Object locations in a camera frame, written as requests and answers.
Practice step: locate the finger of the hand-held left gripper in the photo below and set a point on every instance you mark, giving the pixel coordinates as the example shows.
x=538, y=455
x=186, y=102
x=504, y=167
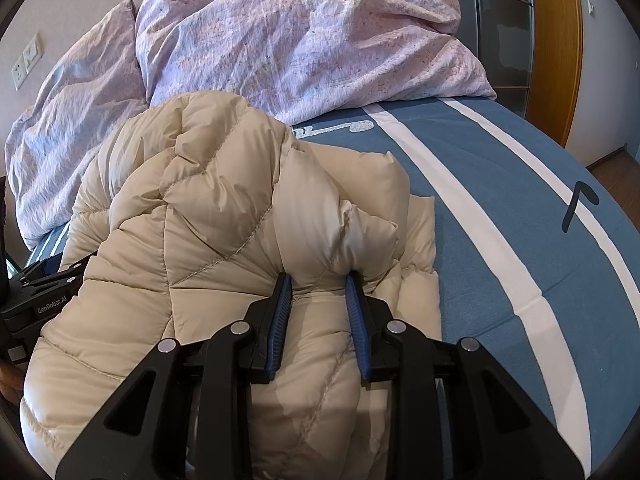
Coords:
x=55, y=270

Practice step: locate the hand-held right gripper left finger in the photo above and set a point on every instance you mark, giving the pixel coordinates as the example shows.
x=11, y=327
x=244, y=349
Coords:
x=279, y=315

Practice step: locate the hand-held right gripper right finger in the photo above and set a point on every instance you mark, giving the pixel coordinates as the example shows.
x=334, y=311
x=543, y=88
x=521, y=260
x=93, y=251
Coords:
x=357, y=325

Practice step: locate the beige down jacket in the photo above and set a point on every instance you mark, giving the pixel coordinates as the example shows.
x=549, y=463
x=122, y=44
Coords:
x=210, y=220

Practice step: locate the pink floral duvet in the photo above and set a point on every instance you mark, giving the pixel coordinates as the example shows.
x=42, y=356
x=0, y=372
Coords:
x=75, y=120

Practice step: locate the blue white-striped bed sheet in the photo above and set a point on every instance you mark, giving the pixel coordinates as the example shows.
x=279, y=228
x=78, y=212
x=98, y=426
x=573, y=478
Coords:
x=500, y=220

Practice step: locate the pink floral pillow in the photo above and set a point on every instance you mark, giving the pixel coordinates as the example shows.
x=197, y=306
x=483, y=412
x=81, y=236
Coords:
x=310, y=35

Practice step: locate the frosted glass door panel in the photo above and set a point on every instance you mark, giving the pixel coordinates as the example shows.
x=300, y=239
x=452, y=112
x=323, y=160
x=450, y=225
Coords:
x=500, y=25

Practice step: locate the white wall socket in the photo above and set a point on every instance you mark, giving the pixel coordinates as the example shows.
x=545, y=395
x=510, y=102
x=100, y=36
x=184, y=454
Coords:
x=32, y=50
x=19, y=75

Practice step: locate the wooden door frame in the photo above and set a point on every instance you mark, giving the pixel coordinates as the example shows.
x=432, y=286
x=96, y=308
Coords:
x=557, y=45

